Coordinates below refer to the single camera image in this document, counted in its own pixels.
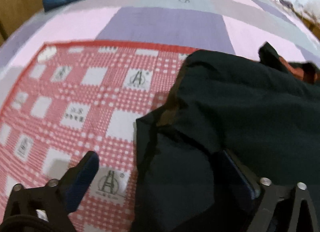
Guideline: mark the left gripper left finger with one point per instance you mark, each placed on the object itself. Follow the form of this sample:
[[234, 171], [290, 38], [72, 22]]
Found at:
[[47, 208]]

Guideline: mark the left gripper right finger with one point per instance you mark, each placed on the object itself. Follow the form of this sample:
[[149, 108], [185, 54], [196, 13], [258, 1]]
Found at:
[[287, 208]]

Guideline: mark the dark navy large jacket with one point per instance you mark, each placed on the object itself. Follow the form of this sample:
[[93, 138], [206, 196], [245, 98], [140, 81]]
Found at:
[[266, 113]]

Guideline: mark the red white checkered cloth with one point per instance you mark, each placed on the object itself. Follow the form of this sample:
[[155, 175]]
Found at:
[[76, 97]]

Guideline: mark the wooden bedside table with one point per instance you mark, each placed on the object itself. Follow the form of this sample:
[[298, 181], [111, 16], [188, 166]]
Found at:
[[310, 22]]

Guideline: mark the purple pink patchwork bedsheet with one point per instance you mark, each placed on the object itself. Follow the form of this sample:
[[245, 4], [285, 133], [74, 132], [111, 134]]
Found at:
[[232, 26]]

